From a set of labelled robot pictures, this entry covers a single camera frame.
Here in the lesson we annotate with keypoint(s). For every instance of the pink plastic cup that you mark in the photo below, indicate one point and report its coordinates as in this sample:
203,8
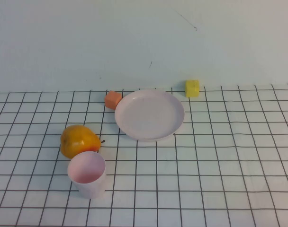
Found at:
89,189

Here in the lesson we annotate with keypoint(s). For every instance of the pink round plate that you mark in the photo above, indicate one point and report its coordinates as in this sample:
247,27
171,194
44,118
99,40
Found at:
148,116

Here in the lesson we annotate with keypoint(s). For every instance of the white black grid table mat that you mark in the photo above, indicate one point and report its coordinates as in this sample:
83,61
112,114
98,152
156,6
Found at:
205,170

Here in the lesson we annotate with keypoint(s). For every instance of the yellow foam cube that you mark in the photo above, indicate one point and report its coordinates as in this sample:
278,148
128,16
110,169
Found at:
192,88

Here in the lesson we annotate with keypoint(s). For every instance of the orange foam cube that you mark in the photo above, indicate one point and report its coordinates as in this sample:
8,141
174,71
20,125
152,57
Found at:
112,99

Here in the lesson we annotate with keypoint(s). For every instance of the orange yellow toy pear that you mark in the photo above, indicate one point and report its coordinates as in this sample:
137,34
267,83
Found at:
75,139

